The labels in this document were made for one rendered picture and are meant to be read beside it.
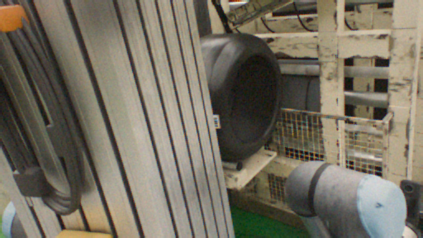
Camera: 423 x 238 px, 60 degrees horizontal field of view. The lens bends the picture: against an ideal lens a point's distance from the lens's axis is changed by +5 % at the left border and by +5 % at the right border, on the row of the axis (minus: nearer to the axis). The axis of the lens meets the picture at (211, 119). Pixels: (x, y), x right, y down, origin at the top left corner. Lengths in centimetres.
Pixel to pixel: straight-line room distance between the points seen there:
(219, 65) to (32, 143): 102
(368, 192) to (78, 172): 51
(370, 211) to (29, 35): 60
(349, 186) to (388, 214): 8
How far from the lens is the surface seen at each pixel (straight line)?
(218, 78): 144
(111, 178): 49
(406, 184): 113
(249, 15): 191
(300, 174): 79
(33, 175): 52
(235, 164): 168
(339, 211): 76
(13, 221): 102
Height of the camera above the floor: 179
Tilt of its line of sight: 23 degrees down
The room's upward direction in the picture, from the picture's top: 10 degrees counter-clockwise
